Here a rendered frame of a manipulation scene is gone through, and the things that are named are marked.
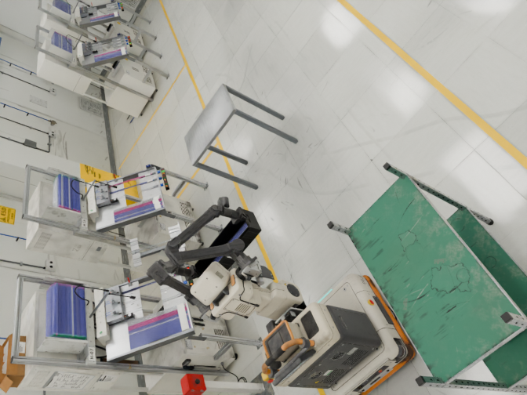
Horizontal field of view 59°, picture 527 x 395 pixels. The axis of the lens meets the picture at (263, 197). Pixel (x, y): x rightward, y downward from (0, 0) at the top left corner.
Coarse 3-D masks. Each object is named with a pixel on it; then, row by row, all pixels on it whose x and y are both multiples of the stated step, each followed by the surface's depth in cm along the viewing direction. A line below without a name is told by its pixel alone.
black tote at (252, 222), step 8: (248, 216) 299; (232, 224) 308; (240, 224) 311; (248, 224) 291; (256, 224) 298; (224, 232) 311; (232, 232) 313; (248, 232) 293; (256, 232) 296; (216, 240) 313; (224, 240) 316; (248, 240) 298; (224, 256) 301; (200, 264) 325; (208, 264) 328; (224, 264) 307; (232, 264) 310; (200, 272) 321
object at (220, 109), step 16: (224, 96) 428; (240, 96) 450; (208, 112) 444; (224, 112) 420; (240, 112) 413; (272, 112) 475; (192, 128) 460; (208, 128) 435; (272, 128) 436; (192, 144) 450; (208, 144) 427; (192, 160) 441; (240, 160) 507; (224, 176) 460
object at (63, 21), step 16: (64, 0) 836; (112, 0) 861; (48, 16) 791; (64, 16) 800; (80, 16) 822; (96, 16) 825; (112, 16) 818; (64, 32) 807; (80, 32) 826; (112, 32) 863; (128, 32) 876; (144, 32) 846; (112, 48) 850; (128, 48) 859; (112, 64) 870
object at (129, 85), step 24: (48, 48) 714; (72, 48) 720; (96, 48) 746; (120, 48) 735; (144, 48) 793; (48, 72) 699; (72, 72) 711; (120, 72) 755; (144, 72) 789; (120, 96) 761; (144, 96) 770
